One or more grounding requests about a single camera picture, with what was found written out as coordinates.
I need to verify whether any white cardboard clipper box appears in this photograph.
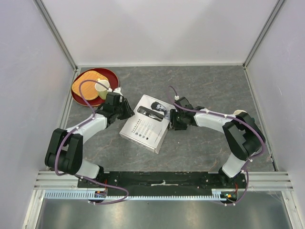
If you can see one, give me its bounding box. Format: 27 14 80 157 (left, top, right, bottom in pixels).
120 95 174 154

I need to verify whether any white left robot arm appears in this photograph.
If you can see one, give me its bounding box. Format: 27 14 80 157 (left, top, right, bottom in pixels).
45 87 134 187

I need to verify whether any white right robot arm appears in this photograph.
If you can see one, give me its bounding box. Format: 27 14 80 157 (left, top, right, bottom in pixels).
170 95 265 188

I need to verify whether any light green cup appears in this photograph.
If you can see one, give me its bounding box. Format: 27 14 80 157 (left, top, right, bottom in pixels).
95 79 111 100

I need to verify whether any woven bamboo mat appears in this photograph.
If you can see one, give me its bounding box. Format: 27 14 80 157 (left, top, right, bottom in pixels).
72 70 110 101

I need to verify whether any green ceramic mug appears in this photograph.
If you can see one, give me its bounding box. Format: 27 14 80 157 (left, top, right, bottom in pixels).
233 110 255 122

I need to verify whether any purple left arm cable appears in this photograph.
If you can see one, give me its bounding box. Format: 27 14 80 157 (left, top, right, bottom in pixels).
54 80 114 177

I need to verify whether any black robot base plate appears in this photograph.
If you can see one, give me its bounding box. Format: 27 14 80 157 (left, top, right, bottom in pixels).
77 171 248 197

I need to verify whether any grey slotted cable duct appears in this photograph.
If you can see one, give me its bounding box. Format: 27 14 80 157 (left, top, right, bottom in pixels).
44 190 226 201

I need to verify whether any aluminium front frame rail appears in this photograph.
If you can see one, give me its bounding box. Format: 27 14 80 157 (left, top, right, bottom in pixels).
34 171 294 191

